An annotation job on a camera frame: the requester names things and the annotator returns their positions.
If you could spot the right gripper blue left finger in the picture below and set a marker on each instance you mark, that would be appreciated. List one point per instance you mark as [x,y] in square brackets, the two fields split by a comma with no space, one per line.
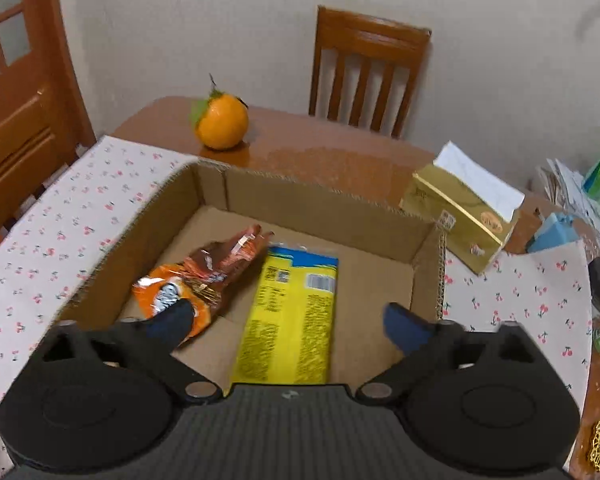
[148,347]

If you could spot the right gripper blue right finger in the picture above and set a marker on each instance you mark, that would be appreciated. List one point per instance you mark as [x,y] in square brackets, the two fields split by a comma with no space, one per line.
[426,348]

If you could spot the brown orange snack bag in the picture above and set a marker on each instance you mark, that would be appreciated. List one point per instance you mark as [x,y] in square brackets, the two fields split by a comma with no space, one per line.
[206,278]

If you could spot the long yellow blue snack pack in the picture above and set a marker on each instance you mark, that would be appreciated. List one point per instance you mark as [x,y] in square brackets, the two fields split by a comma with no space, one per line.
[288,333]

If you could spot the cherry print tablecloth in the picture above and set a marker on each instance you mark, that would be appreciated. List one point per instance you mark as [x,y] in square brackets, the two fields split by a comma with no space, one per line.
[60,240]

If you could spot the gold tissue box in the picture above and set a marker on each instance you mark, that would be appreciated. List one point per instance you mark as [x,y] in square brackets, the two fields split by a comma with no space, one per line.
[477,210]

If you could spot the light blue box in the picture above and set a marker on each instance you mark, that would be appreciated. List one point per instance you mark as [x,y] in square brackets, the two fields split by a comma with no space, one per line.
[556,230]

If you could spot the pile of white papers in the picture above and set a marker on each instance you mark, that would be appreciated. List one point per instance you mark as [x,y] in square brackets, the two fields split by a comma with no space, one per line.
[563,187]

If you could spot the left wooden chair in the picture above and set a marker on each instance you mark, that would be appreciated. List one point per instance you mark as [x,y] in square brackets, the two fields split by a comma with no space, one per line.
[35,141]

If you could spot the wooden chair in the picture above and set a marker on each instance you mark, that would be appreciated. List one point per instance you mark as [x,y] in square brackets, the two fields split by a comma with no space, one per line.
[381,49]
[35,141]

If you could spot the orange fruit with leaf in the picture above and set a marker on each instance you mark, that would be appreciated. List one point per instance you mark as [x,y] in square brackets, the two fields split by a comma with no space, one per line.
[220,121]

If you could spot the wooden door with glass panes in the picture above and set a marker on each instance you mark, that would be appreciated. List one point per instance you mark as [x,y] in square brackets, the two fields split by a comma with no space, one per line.
[36,72]

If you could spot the far wooden chair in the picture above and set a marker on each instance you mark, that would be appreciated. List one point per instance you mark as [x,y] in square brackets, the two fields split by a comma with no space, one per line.
[381,49]

